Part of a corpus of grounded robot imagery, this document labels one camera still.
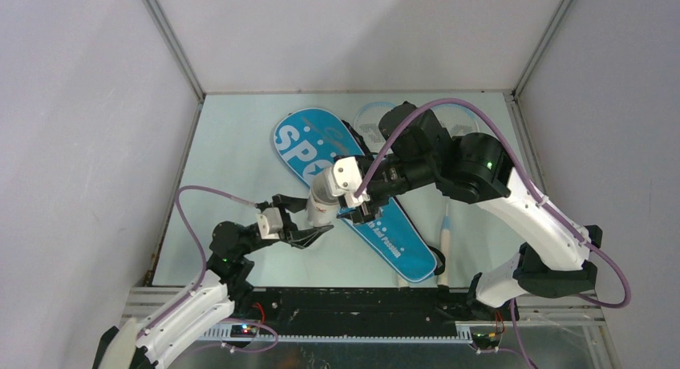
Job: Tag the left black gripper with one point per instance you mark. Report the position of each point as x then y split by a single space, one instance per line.
289 233

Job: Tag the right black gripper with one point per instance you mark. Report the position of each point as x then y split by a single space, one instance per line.
369 210

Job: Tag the white shuttlecock tube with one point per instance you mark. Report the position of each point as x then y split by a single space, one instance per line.
321 207

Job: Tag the blue racket cover bag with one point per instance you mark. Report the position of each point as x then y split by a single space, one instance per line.
323 151

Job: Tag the blue badminton racket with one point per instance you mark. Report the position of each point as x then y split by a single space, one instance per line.
459 121
366 124

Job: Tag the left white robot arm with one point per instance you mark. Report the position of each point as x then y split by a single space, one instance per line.
212 296

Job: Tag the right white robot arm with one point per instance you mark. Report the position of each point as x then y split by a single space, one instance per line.
478 169

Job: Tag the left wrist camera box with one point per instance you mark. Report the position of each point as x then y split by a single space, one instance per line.
270 224

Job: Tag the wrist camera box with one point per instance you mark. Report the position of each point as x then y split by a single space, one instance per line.
270 224
345 181

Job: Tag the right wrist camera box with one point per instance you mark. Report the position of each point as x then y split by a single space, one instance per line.
345 181

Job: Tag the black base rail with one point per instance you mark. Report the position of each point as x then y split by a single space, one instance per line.
362 312

